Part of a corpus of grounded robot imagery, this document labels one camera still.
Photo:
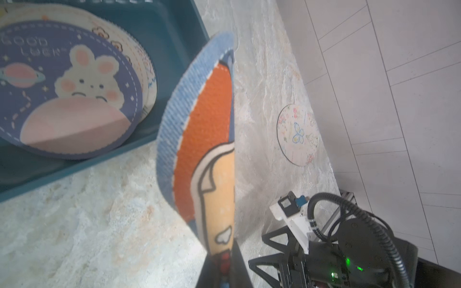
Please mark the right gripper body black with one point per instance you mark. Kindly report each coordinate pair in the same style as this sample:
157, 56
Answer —
300, 270

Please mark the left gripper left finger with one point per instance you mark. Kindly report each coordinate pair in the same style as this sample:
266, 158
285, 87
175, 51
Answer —
210, 275

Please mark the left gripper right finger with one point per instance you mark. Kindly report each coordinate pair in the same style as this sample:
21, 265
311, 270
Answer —
238, 275

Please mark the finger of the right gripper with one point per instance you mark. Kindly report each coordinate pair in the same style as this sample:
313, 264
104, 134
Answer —
270, 269
282, 240

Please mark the blue toast bear coaster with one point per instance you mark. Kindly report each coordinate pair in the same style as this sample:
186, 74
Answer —
196, 147

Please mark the navy bunny planet coaster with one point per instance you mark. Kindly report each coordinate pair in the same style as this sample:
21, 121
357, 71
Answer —
65, 92

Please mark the teal plastic storage box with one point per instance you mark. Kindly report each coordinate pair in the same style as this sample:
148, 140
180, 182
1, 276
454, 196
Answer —
171, 32

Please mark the cream alpaca coaster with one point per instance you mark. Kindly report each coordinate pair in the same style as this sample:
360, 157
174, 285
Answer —
112, 33

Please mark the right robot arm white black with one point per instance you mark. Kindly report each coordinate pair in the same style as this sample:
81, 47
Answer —
355, 260

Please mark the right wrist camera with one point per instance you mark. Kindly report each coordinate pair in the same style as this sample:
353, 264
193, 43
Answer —
292, 210

